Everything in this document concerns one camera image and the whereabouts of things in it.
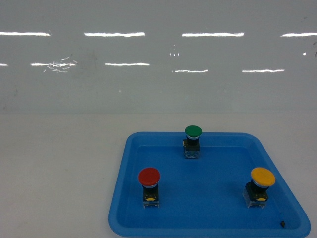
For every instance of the red mushroom push button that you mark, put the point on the red mushroom push button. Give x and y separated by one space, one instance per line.
149 179

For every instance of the green mushroom push button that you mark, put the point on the green mushroom push button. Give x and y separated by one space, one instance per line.
191 144

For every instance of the blue plastic tray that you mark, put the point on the blue plastic tray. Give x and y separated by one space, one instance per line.
203 197

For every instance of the yellow mushroom push button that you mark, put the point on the yellow mushroom push button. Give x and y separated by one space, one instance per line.
255 191

